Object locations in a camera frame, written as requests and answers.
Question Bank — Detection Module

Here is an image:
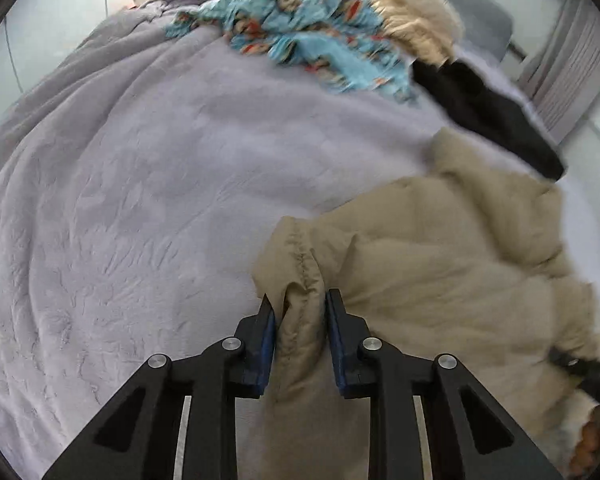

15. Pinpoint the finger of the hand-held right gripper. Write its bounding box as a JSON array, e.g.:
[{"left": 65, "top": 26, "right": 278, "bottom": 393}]
[{"left": 548, "top": 346, "right": 600, "bottom": 405}]

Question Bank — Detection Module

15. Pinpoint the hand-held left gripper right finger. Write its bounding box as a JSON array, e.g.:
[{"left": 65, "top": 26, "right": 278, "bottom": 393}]
[{"left": 325, "top": 288, "right": 563, "bottom": 480}]

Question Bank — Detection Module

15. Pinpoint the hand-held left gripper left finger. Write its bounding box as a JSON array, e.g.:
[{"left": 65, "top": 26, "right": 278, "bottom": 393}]
[{"left": 42, "top": 294, "right": 279, "bottom": 480}]

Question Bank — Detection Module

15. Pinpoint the beige padded jacket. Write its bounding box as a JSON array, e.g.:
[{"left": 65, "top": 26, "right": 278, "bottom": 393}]
[{"left": 240, "top": 127, "right": 600, "bottom": 480}]

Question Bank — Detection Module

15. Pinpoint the light grey fleece blanket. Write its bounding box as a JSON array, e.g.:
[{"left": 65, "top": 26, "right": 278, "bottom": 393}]
[{"left": 0, "top": 0, "right": 600, "bottom": 480}]

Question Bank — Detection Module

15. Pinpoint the black garment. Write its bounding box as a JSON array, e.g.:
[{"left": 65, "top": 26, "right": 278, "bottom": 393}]
[{"left": 410, "top": 57, "right": 566, "bottom": 181}]

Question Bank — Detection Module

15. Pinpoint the pleated white curtain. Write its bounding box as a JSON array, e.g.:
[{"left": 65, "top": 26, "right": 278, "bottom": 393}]
[{"left": 522, "top": 0, "right": 600, "bottom": 142}]

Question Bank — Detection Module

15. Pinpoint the blue printed cloth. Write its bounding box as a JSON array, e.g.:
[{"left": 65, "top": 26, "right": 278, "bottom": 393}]
[{"left": 165, "top": 0, "right": 421, "bottom": 106}]

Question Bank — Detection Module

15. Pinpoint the cream fleece garment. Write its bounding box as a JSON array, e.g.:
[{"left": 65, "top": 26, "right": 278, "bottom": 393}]
[{"left": 362, "top": 0, "right": 466, "bottom": 66}]

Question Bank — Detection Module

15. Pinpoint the grey pillow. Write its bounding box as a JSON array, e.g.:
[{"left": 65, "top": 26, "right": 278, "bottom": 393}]
[{"left": 425, "top": 0, "right": 513, "bottom": 56}]

